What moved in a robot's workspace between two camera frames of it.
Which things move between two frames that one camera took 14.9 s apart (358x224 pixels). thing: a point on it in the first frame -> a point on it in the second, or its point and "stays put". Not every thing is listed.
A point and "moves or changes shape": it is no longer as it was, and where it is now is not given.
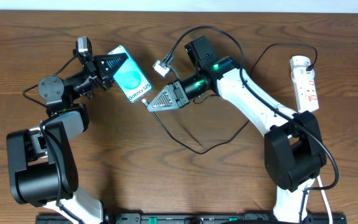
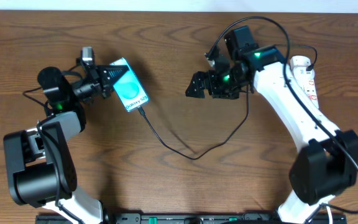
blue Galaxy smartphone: [132, 81] moves or changes shape
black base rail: [194, 218] stays put
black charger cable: [263, 51] -> [141, 111]
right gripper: [174, 103] -> [199, 78]
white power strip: [304, 89] stays put
